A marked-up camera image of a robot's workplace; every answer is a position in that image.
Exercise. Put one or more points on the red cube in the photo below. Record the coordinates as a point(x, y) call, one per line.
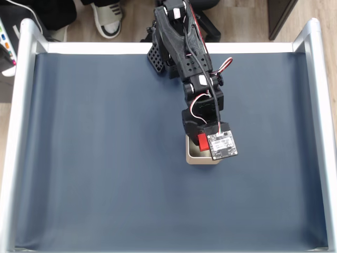
point(203, 142)

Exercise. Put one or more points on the square metal tin container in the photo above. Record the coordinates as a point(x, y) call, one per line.
point(200, 160)

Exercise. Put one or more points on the dark blue table mat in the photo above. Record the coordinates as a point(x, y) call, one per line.
point(105, 197)

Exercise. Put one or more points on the dark wooden cabinet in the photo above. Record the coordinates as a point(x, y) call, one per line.
point(281, 15)

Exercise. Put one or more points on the person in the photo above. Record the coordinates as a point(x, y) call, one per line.
point(108, 18)

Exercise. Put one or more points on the white device with coloured buttons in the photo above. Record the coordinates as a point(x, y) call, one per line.
point(9, 71)

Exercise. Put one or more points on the camera circuit board with mount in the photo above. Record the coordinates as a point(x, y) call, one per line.
point(223, 146)

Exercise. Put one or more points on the white metal table frame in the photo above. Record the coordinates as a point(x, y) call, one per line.
point(22, 79)

